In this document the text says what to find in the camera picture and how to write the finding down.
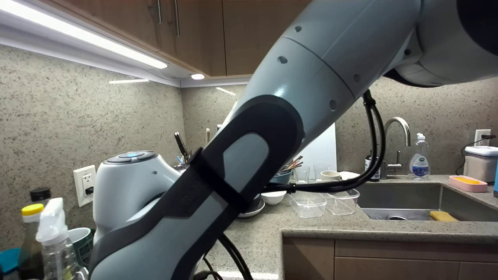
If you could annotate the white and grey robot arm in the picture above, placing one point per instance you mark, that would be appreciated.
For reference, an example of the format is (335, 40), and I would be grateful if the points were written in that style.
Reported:
(312, 62)

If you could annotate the steel sink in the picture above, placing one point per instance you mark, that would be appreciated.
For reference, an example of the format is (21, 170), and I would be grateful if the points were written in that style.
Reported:
(405, 199)

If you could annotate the dark blue utensil bowl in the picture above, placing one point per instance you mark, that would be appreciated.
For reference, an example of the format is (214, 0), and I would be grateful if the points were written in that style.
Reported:
(281, 177)

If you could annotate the clear drinking glass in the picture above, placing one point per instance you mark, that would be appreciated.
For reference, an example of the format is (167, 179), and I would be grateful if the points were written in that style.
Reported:
(306, 173)

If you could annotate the grey utensil holder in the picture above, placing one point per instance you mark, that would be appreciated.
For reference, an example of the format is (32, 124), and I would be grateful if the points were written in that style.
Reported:
(186, 160)

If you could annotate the white plate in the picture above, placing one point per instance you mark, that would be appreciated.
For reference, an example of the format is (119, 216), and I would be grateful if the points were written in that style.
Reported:
(254, 210)

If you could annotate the white cutting board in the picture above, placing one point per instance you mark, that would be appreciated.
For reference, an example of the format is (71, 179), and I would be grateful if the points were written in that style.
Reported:
(320, 149)

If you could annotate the round puck light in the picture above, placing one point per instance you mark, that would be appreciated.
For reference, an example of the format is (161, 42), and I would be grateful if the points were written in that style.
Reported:
(198, 76)

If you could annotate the clear plastic container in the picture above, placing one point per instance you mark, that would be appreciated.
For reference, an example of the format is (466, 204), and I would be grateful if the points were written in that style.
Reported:
(343, 202)
(306, 204)

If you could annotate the white mug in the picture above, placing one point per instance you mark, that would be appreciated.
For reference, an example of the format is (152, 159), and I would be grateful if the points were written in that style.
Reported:
(329, 174)

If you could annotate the white shallow dish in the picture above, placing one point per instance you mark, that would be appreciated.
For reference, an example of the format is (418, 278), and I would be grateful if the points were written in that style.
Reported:
(351, 176)

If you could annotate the brown upper cabinet door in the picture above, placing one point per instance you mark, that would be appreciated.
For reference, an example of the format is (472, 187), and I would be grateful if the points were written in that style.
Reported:
(250, 25)
(125, 16)

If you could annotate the chrome faucet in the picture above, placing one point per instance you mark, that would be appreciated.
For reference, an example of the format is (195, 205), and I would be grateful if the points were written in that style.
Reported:
(394, 170)

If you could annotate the clear dish soap bottle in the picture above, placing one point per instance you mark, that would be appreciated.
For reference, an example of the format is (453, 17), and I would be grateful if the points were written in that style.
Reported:
(419, 163)

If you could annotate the dark green mug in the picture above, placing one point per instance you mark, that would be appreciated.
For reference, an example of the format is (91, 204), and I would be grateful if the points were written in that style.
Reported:
(80, 241)

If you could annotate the under-cabinet light strip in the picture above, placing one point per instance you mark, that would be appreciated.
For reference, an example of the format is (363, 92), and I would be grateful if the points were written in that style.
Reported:
(78, 31)

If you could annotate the yellow sponge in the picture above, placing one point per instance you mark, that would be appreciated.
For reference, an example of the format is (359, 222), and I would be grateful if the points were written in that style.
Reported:
(443, 215)
(467, 180)

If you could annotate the clear spray bottle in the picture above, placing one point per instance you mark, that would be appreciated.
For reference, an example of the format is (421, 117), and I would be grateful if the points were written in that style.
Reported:
(52, 222)

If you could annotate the black capped dark bottle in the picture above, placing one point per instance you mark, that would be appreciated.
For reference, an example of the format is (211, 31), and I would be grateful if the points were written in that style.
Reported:
(41, 194)

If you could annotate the pink sponge tray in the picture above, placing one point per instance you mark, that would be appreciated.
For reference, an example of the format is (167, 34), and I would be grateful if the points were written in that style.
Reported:
(469, 187)

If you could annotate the yellow capped oil bottle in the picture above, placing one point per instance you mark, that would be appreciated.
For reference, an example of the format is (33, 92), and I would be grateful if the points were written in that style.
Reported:
(32, 208)

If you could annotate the white storage container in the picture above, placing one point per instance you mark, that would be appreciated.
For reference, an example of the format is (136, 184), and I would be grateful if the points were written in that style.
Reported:
(480, 163)

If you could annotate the blue bottle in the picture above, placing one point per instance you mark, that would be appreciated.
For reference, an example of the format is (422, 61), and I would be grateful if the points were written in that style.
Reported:
(495, 176)

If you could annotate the blue plastic item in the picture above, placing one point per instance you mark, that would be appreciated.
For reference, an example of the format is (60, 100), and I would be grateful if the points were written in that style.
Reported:
(8, 261)

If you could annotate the white wall outlet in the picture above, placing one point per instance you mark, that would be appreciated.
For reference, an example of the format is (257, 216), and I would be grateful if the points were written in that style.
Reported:
(483, 135)
(85, 184)

